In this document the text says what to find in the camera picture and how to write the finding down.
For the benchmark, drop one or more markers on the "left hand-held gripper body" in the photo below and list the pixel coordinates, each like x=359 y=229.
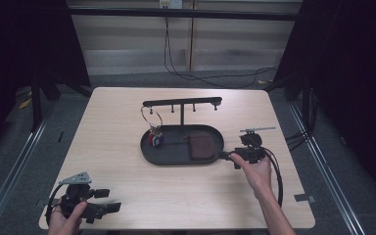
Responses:
x=75 y=197

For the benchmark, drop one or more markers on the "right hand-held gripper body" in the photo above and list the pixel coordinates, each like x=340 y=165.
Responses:
x=252 y=145

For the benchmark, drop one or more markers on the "brown leather pouch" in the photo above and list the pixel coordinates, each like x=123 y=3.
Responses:
x=201 y=146

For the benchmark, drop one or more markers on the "black key rack with tray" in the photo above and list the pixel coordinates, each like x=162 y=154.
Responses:
x=176 y=151

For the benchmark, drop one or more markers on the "key bunch with colourful tags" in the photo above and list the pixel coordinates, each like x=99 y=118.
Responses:
x=153 y=130

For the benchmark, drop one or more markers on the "person's right hand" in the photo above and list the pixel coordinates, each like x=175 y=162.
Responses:
x=256 y=174

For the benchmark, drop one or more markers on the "person's left hand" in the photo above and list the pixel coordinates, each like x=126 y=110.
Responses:
x=66 y=220

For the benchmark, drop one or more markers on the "grey tape piece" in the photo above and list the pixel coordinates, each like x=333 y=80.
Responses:
x=304 y=197
x=40 y=203

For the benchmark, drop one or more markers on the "black metal stand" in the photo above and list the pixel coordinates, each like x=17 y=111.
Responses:
x=36 y=107

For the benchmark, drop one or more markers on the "yellow floor scrap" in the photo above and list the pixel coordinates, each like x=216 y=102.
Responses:
x=24 y=103

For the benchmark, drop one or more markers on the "dark curtain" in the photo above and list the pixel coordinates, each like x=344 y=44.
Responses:
x=19 y=49
x=352 y=81

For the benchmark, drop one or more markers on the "black horizontal metal bar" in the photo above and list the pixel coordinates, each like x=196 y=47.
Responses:
x=182 y=13

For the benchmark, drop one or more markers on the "metal floor rail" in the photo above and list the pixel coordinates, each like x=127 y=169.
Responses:
x=16 y=163
x=326 y=169

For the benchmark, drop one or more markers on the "white wall socket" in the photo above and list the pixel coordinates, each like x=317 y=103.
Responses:
x=170 y=4

